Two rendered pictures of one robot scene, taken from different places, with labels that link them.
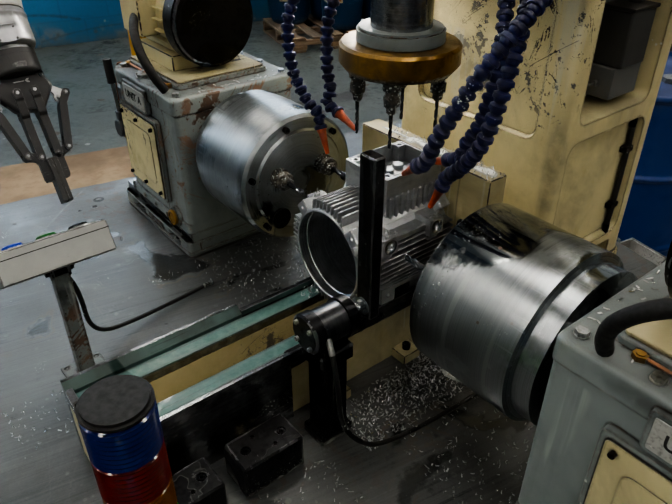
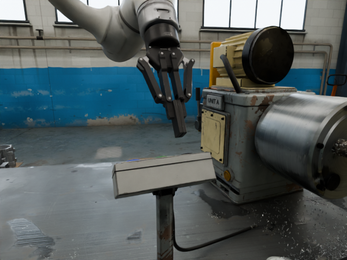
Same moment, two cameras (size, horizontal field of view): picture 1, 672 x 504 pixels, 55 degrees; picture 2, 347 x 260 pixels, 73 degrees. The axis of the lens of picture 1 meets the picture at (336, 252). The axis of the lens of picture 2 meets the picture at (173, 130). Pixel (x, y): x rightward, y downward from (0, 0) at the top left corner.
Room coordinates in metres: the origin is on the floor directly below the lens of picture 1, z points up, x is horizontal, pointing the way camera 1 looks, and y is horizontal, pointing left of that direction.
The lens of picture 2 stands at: (0.47, 0.30, 1.22)
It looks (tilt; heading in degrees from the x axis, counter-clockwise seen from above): 14 degrees down; 18
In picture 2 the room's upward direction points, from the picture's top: straight up
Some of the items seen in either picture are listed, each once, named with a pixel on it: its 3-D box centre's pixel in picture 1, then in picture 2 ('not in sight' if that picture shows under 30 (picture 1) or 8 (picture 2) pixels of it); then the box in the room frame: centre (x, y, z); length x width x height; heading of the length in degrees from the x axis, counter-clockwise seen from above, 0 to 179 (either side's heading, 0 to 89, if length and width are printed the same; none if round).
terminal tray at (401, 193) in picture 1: (392, 179); not in sight; (0.96, -0.09, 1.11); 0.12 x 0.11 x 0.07; 129
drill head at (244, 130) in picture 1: (258, 153); (298, 136); (1.21, 0.16, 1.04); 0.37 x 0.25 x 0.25; 39
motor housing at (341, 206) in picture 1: (372, 235); not in sight; (0.93, -0.06, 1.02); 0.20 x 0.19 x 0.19; 129
